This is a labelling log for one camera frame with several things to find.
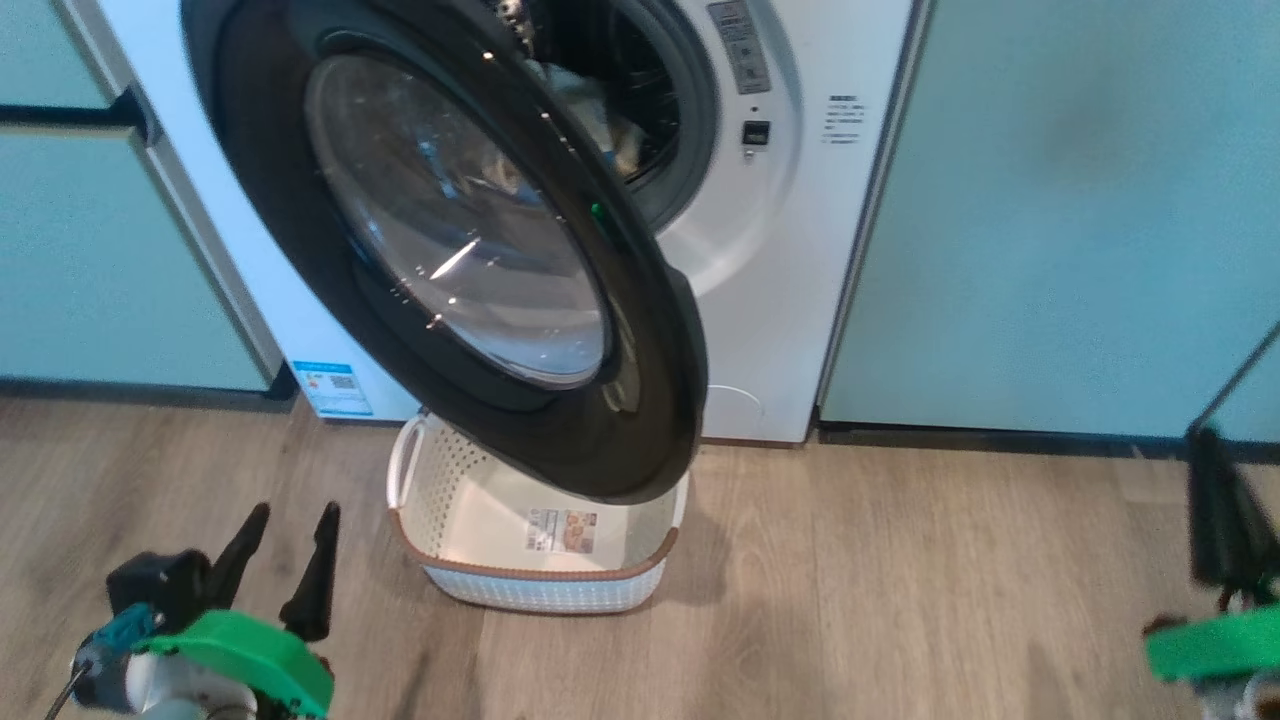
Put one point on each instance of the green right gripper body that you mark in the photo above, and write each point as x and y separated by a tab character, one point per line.
1215	645

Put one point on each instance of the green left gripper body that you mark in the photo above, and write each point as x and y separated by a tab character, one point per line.
260	655

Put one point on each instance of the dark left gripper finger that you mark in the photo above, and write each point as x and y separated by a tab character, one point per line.
320	585
245	555

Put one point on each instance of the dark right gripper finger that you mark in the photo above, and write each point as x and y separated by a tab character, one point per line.
1212	520
1255	550

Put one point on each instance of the black round washing machine door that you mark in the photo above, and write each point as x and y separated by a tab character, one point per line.
300	230

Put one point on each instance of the pale yellow baby clothes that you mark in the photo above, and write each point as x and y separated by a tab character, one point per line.
620	125

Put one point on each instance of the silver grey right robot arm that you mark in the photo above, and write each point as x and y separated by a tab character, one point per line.
1245	700

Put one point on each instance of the cream perforated laundry basket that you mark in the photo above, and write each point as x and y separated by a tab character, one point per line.
540	585

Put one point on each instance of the printed product label in basket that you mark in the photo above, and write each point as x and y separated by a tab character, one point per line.
562	530

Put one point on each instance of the white front-load washing machine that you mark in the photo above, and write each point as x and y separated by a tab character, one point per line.
780	300

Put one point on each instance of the dark square door latch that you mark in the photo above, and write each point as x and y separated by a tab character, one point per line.
756	133

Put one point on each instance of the blue energy label sticker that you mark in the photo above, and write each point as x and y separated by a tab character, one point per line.
333	388

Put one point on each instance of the teal cabinet with dark gap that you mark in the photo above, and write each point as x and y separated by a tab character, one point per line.
100	260

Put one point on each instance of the wide teal cabinet panel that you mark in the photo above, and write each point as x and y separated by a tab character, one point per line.
1050	220

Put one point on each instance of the round white filter cover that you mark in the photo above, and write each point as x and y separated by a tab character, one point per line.
735	410

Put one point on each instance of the grey warning label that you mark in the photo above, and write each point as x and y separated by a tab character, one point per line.
740	45

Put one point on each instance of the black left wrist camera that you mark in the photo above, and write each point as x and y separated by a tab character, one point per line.
160	585

